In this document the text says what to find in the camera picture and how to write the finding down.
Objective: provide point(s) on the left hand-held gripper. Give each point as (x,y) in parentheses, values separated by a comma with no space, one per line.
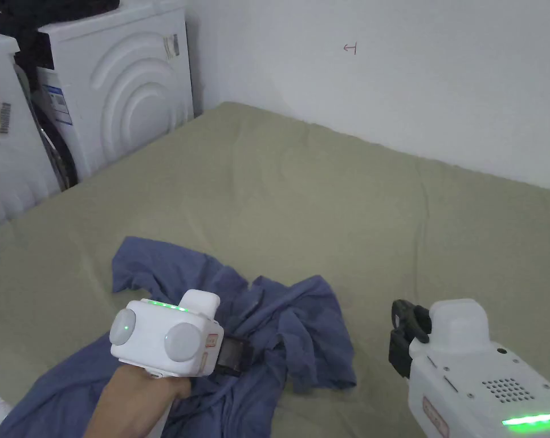
(160,328)

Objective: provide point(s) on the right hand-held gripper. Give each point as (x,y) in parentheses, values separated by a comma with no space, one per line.
(466,383)

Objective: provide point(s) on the dark blue shirt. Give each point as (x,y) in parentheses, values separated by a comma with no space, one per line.
(302,328)

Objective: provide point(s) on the person's left hand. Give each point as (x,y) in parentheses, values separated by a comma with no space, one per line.
(142,390)

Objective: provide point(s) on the bed with pale green sheet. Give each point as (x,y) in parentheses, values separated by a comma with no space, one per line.
(302,191)

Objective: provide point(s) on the person's left forearm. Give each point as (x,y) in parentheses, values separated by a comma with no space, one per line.
(119,419)

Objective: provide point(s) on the white washing machine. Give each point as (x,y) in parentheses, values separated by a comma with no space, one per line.
(10,159)
(119,91)

